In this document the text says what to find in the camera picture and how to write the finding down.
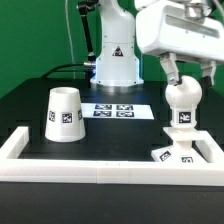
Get white conical lamp shade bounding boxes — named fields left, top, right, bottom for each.
left=45, top=87, right=85, bottom=142

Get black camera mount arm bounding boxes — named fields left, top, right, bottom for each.
left=77, top=0, right=99, bottom=61

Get white cable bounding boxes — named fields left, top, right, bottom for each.
left=64, top=0, right=77, bottom=80

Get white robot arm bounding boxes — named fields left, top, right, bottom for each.
left=92, top=0, right=224, bottom=87

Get white lamp base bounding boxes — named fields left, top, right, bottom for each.
left=151, top=127, right=206, bottom=164

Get white U-shaped fence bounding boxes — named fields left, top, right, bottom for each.
left=0, top=126, right=224, bottom=186

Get black cable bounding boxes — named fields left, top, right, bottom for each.
left=44, top=61, right=98, bottom=80

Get white lamp bulb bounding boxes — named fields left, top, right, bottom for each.
left=165, top=76, right=202, bottom=129

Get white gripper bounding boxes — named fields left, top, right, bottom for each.
left=136, top=0, right=224, bottom=88

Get paper sheet with markers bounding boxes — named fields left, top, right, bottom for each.
left=82, top=103, right=154, bottom=120

